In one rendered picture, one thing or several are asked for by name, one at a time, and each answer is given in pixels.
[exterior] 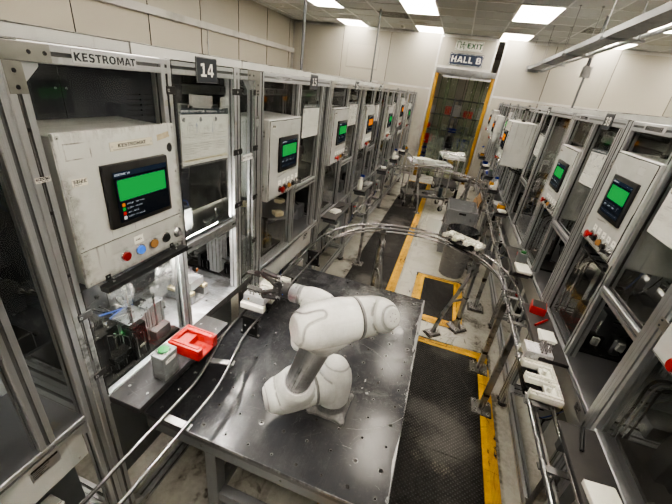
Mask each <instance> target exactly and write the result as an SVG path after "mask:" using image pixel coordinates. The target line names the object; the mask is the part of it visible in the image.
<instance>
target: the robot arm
mask: <svg viewBox="0 0 672 504"><path fill-rule="evenodd" d="M247 274H250V275H254V276H257V277H263V278H264V279H266V280H267V281H268V282H270V283H271V285H273V289H268V290H262V288H260V287H256V286H253V285H249V286H248V287H247V289H249V290H253V291H254V292H256V293H259V295H261V298H266V299H272V300H276V301H279V300H280V299H281V297H282V298H285V299H288V300H289V301H290V302H293V303H296V304H300V308H299V309H297V310H296V311H295V312H294V313H293V315H292V316H291V318H290V323H289V329H290V335H291V346H292V348H293V349H294V350H295V351H298V352H297V354H296V356H295V358H294V360H293V363H292V365H290V366H288V367H286V368H285V369H283V370H282V371H281V372H280V373H278V374H277V375H276V376H273V377H271V378H270V379H269V380H268V381H267V382H266V383H265V384H264V386H263V388H262V395H263V401H264V405H265V409H266V410H267V411H269V412H270V413H273V414H278V415H284V414H289V413H293V412H297V411H300V410H304V409H306V412H307V413H308V414H313V415H316V416H319V417H322V418H324V419H327V420H329V421H332V422H334V423H336V424H337V425H339V426H343V425H344V422H345V416H346V413H347V410H348V407H349V405H350V402H351V401H352V400H353V397H354V395H353V394H352V393H350V390H351V385H352V372H351V368H350V366H349V364H348V362H347V360H346V359H345V358H344V357H343V356H341V355H338V354H334V353H335V352H337V351H338V350H340V349H341V348H343V347H345V346H347V345H348V344H349V343H351V342H353V341H356V340H360V339H364V338H368V337H371V336H375V335H378V334H379V333H382V334H385V333H388V332H391V331H393V330H394V329H395V328H396V327H397V326H398V324H399V321H400V313H399V311H398V308H397V307H396V305H395V304H394V303H393V302H391V301H390V300H388V299H387V298H384V297H380V296H374V295H367V296H351V297H334V296H333V295H331V294H330V293H328V292H326V291H324V290H322V289H319V288H316V287H308V286H304V285H300V284H296V283H294V284H291V283H288V282H283V281H282V280H281V277H282V275H277V274H275V273H273V272H271V271H269V270H266V269H263V270H262V271H257V270H256V271H254V270H249V271H248V272H247ZM273 278H274V279H273ZM277 280H278V281H277ZM274 282H275V283H274ZM271 294H276V295H271Z"/></svg>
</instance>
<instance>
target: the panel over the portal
mask: <svg viewBox="0 0 672 504"><path fill-rule="evenodd" d="M457 40H466V41H476V42H485V43H484V46H483V50H482V53H481V52H471V51H461V50H455V47H456V43H457ZM499 42H500V39H498V38H492V37H480V36H469V35H458V34H447V33H445V34H444V36H443V41H442V45H441V50H440V55H439V59H438V64H437V67H444V68H453V69H462V70H470V71H479V72H488V73H491V70H492V67H493V63H494V60H495V56H496V53H497V49H498V46H499ZM451 52H454V53H464V54H473V55H483V56H484V60H483V63H482V67H481V68H475V67H466V66H457V65H448V62H449V58H450V54H451Z"/></svg>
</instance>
